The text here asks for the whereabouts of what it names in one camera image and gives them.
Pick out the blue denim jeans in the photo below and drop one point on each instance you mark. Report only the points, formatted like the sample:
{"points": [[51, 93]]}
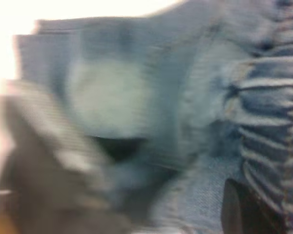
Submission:
{"points": [[161, 97]]}

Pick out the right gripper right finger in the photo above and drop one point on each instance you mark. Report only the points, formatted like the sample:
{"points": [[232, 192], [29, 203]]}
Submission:
{"points": [[249, 214]]}

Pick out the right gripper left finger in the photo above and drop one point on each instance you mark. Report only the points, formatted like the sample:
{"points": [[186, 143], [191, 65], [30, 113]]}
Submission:
{"points": [[39, 170]]}

